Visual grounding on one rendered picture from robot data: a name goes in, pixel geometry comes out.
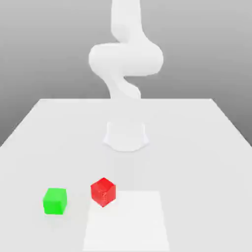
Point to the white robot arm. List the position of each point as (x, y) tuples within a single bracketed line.
[(126, 59)]

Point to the small red cube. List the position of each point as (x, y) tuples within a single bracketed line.
[(103, 192)]

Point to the small green cube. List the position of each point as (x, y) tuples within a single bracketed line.
[(55, 201)]

